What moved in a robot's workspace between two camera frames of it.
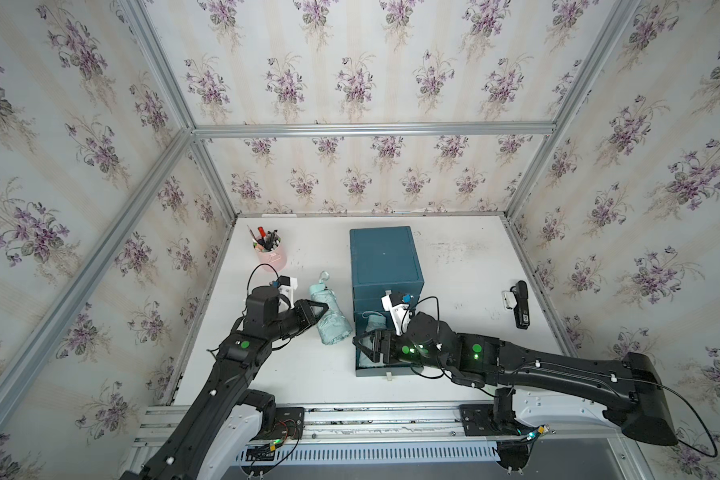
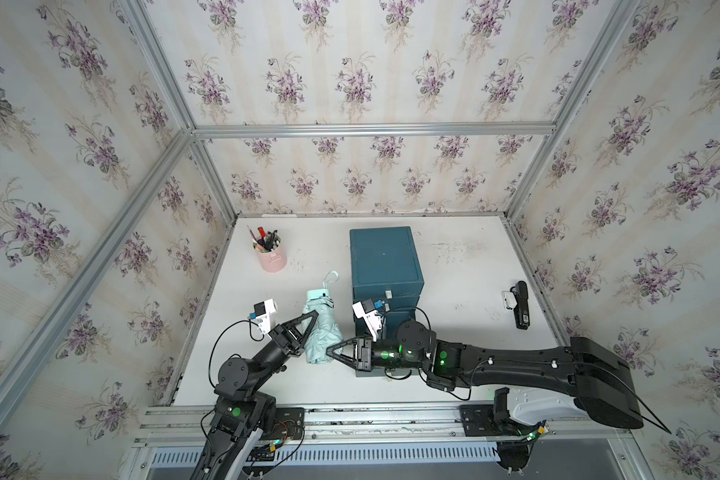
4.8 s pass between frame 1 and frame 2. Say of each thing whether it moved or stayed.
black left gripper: moved
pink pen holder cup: stayed
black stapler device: stayed
